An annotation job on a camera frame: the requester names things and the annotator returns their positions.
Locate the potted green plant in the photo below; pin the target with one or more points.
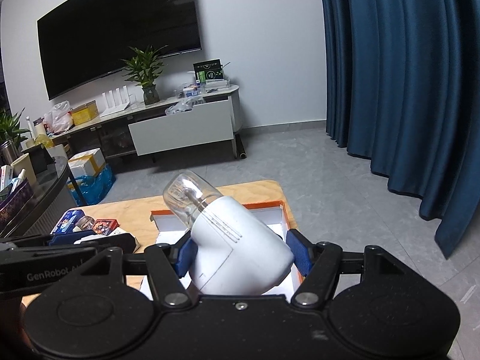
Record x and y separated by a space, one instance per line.
143 69

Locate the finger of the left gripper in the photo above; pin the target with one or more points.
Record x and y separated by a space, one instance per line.
67 238

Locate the black green display box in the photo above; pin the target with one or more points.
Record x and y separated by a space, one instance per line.
208 70

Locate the black television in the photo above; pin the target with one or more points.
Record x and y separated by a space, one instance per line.
83 40

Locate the black round side table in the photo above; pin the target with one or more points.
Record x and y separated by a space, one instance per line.
51 198

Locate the dark playing card box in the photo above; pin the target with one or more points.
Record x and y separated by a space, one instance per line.
105 226

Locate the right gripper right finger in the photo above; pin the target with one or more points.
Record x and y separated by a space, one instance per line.
303 251

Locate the blue tissue pack box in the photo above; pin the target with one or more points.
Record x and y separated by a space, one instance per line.
67 222

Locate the blue curtain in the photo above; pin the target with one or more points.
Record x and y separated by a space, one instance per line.
403 92

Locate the yellow box on cabinet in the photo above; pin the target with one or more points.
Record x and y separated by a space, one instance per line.
84 113

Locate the left potted plant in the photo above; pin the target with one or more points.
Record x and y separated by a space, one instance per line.
11 130

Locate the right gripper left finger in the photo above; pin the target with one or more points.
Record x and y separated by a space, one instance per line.
182 256

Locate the cardboard boxes on floor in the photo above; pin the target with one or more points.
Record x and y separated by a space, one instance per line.
93 176

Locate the white plastic bag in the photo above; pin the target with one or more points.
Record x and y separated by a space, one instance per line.
58 119

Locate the orange white shallow box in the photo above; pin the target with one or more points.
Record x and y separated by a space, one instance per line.
273 213

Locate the white plug-in vaporizer with bottle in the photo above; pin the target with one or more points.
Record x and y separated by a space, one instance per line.
237 253

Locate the white wifi router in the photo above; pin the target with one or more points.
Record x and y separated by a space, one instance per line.
115 101

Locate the white tv cabinet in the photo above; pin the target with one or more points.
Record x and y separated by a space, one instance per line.
147 130

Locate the purple tray of boxes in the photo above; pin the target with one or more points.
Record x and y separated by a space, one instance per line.
14 198

